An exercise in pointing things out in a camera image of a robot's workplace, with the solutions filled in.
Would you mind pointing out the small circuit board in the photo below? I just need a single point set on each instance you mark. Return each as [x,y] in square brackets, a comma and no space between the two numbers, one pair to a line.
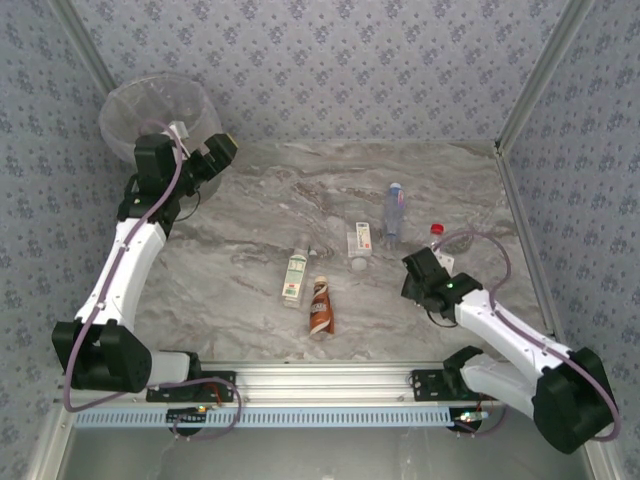
[187,416]
[467,417]

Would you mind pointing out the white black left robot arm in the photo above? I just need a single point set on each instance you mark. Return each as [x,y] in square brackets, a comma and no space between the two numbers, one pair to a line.
[125,270]

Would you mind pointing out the clear bottle red teal label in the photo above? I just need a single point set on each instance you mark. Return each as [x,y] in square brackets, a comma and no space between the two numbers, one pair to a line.
[437,228]

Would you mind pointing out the aluminium corner post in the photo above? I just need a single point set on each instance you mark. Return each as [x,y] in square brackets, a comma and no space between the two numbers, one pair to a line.
[78,30]
[545,75]

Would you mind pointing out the clear bottle blue cap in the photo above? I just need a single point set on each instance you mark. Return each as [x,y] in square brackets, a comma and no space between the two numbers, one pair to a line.
[394,210]

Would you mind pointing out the grey metal lower panel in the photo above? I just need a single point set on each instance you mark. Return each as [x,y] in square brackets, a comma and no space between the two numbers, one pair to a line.
[320,455]

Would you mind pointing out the clear plastic bin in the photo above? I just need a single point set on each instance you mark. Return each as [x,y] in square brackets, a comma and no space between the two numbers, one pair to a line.
[150,105]

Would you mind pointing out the brown chocolate drink bottle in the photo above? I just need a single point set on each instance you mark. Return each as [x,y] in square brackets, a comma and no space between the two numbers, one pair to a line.
[321,310]

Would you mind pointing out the clear bottle green white label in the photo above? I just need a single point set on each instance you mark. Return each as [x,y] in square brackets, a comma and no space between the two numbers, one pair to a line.
[295,275]

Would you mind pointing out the small white scrap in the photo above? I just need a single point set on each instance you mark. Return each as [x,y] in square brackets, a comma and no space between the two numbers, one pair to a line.
[312,251]

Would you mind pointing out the small bottle white orange label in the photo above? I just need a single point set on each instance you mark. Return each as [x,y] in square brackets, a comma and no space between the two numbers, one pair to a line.
[360,240]

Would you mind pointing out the aluminium table side rail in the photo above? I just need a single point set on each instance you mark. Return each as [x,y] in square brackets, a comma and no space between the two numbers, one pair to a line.
[524,225]

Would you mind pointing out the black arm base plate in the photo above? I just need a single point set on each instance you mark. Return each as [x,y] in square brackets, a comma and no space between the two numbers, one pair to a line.
[425,385]
[160,395]

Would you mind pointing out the aluminium mounting rail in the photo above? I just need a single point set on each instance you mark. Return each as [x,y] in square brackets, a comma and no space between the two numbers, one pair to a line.
[320,382]

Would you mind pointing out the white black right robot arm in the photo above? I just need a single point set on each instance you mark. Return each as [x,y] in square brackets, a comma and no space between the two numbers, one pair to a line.
[500,330]

